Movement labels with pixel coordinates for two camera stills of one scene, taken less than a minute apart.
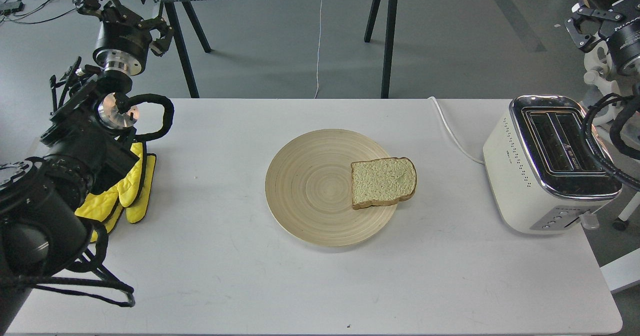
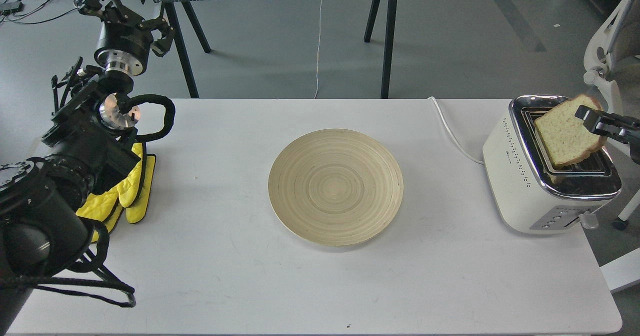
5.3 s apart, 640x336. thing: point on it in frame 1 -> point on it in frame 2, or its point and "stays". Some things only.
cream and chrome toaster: (542, 177) stays
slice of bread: (382, 181) -> (565, 135)
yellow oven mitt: (132, 194) stays
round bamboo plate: (309, 193) stays
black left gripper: (125, 38) stays
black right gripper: (623, 41) -> (625, 128)
